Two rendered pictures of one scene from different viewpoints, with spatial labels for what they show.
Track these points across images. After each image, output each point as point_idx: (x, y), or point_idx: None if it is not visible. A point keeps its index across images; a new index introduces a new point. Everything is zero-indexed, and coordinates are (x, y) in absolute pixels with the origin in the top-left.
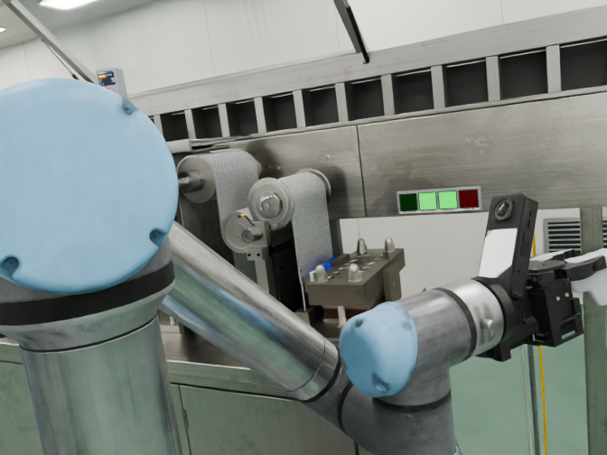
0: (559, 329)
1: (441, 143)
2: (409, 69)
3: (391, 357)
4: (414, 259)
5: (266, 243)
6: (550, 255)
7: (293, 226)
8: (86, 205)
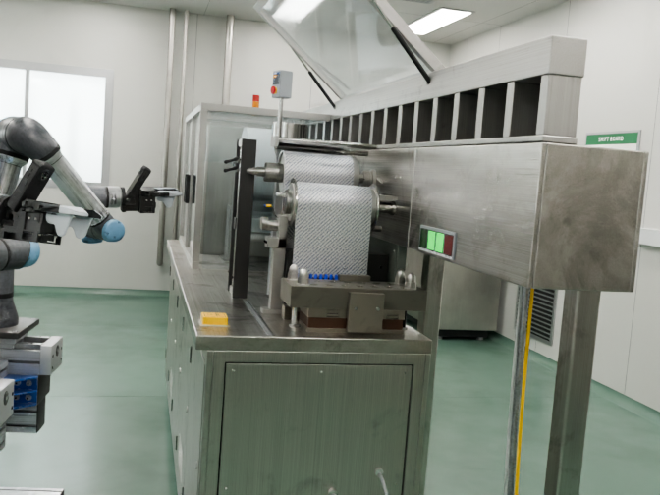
0: (21, 233)
1: (446, 179)
2: (444, 93)
3: None
4: None
5: (278, 235)
6: None
7: (295, 225)
8: None
